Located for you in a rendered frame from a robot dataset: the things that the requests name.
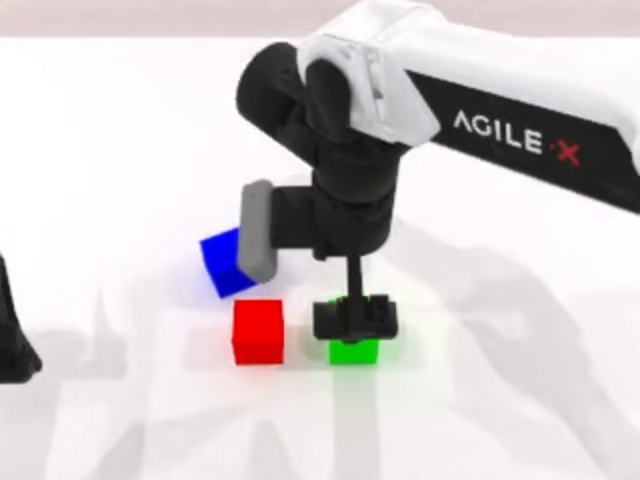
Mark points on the red cube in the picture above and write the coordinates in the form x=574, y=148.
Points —
x=258, y=332

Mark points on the green cube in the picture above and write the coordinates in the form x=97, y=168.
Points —
x=353, y=353

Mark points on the blue cube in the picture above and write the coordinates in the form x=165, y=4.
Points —
x=222, y=262

